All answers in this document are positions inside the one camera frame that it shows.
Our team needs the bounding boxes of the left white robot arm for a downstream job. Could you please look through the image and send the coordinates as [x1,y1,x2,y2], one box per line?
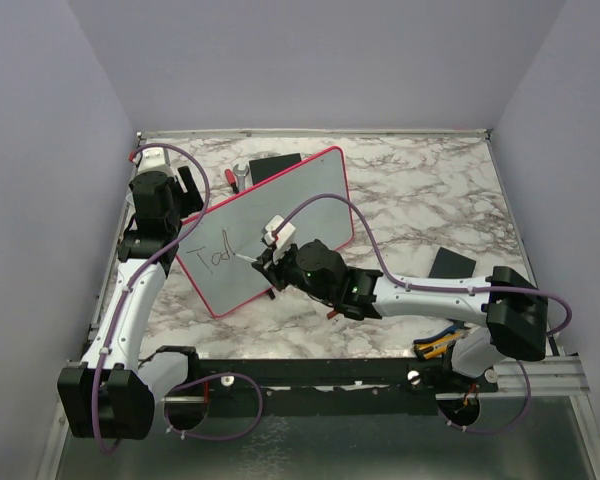
[57,167,205,440]

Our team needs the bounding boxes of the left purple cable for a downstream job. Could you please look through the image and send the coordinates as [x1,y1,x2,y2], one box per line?
[92,143,212,455]

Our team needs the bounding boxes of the red handled screwdriver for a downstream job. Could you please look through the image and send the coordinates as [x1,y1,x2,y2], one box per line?
[224,169,240,194]

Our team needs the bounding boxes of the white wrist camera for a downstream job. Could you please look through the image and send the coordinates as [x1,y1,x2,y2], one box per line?
[131,147,174,176]
[263,215,296,264]

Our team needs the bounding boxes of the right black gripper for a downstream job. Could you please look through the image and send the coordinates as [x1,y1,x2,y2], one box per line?
[254,239,335,303]

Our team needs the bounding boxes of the silver wrench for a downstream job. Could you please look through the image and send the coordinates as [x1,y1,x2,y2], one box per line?
[232,164,250,193]

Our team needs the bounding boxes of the black box rear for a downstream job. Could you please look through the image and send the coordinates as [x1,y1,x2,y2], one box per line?
[249,153,302,186]

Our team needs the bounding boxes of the blue handled pliers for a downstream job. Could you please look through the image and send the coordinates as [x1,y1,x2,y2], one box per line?
[441,320,469,337]

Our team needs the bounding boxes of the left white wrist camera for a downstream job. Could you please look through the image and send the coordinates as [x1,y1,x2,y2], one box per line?
[131,147,174,176]

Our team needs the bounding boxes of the whiteboard marker pen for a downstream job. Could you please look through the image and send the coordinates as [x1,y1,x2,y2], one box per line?
[234,253,257,264]

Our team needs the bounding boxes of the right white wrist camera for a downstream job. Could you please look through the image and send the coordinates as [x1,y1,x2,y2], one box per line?
[263,215,296,264]

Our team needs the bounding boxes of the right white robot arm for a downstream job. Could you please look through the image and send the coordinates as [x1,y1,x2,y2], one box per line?
[251,240,548,391]

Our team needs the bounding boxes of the yellow utility knife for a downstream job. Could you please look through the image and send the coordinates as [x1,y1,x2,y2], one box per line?
[413,336,458,361]

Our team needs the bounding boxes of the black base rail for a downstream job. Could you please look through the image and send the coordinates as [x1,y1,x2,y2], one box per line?
[166,358,498,418]

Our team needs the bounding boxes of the pink framed whiteboard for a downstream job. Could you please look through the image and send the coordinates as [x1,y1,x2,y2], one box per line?
[172,145,355,320]

